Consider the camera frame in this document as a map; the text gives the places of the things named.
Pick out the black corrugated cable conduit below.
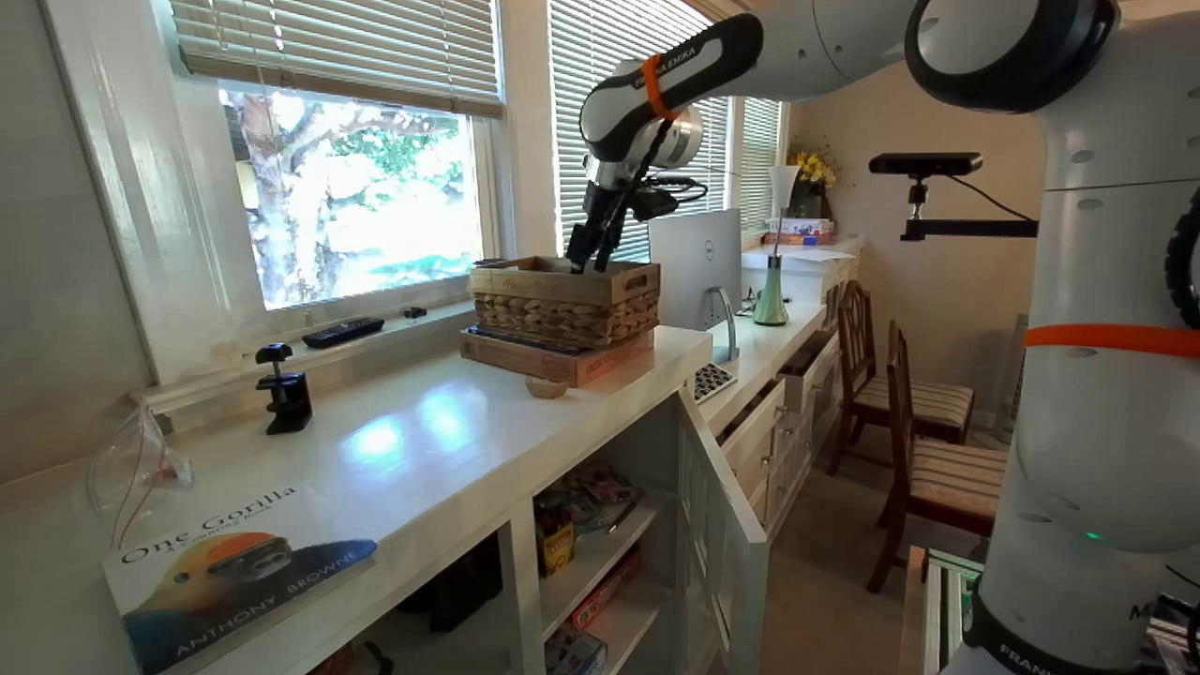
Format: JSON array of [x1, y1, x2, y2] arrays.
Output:
[[1161, 184, 1200, 339]]

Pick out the green framed panel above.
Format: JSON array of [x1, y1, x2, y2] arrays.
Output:
[[920, 545, 991, 675]]

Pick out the narrow white window blind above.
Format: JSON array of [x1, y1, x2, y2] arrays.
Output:
[[727, 93, 791, 238]]

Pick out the yellow flowers in vase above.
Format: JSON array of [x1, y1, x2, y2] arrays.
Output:
[[785, 145, 841, 224]]

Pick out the white cabinet door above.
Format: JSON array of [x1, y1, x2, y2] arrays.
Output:
[[671, 389, 774, 675]]

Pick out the flat black remote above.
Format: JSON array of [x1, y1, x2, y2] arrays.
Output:
[[301, 314, 391, 351]]

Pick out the pale green bottle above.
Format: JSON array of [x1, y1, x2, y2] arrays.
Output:
[[751, 249, 791, 333]]

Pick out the wooden slat chair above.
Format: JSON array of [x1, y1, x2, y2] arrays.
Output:
[[864, 319, 1014, 596], [821, 278, 979, 481]]

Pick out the white shelf cabinet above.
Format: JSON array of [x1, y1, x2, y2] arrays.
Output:
[[124, 238, 864, 675]]

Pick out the woven wicker basket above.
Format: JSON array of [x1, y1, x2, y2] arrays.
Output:
[[467, 254, 662, 356]]

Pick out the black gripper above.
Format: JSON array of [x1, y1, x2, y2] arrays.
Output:
[[564, 158, 649, 278]]

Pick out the wooden board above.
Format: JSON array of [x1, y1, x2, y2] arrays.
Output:
[[457, 325, 660, 389]]

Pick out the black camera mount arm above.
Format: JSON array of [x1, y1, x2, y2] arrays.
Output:
[[895, 174, 1044, 249]]

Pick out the yellow box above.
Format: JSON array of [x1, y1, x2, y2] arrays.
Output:
[[536, 503, 582, 580]]

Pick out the silver computer monitor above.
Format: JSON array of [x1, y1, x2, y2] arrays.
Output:
[[645, 208, 745, 369]]

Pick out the tall white window blind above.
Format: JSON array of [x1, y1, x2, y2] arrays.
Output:
[[544, 0, 734, 268]]

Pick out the stack of shelf books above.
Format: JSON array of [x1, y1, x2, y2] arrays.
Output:
[[549, 464, 645, 535]]

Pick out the black stereo camera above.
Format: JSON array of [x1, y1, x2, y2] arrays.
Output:
[[867, 151, 986, 181]]

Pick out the black clamp mount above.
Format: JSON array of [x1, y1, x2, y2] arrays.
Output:
[[252, 341, 316, 438]]

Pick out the wide white window blind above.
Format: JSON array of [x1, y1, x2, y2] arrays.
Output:
[[166, 0, 509, 125]]

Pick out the clear plastic holder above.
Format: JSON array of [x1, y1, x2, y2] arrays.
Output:
[[109, 398, 199, 519]]

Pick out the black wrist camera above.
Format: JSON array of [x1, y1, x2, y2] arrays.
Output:
[[627, 170, 714, 231]]

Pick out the white computer keyboard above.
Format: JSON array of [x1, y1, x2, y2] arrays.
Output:
[[685, 359, 744, 410]]

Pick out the pink box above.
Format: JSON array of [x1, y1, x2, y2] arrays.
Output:
[[774, 215, 845, 249]]

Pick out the bird cover book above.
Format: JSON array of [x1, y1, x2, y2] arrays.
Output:
[[101, 481, 381, 675]]

